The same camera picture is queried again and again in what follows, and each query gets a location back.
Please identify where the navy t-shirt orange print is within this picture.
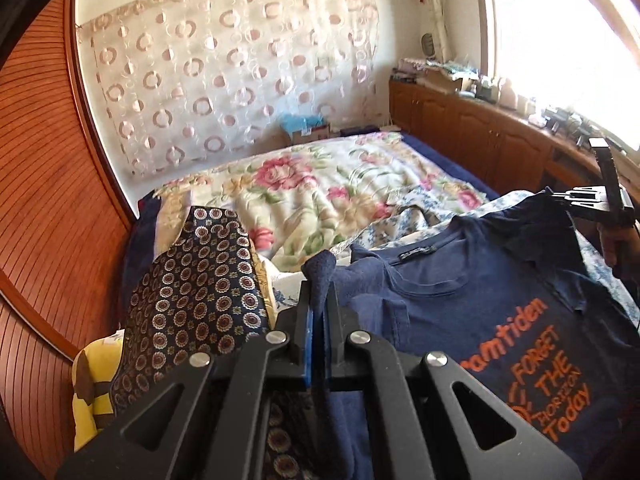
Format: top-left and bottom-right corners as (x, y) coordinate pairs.
(303, 192), (639, 473)

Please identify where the person's right hand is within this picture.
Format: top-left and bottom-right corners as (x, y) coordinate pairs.
(599, 221), (640, 282)

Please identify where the wooden side cabinet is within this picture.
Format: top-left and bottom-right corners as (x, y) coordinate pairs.
(388, 80), (601, 194)

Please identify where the dark patterned circle pillow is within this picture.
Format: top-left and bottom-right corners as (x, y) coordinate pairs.
(109, 204), (274, 480)

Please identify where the yellow plush toy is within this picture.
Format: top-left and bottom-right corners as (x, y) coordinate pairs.
(72, 330), (125, 452)

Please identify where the floral bed quilt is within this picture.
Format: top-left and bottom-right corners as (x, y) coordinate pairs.
(152, 131), (492, 272)

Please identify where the wooden louvered wardrobe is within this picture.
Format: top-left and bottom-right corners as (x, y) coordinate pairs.
(1, 0), (132, 478)

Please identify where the blue tissue box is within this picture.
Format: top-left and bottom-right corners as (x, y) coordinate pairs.
(279, 114), (330, 144)

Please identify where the sheer circle pattern curtain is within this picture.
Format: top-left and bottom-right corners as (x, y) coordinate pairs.
(77, 0), (378, 182)

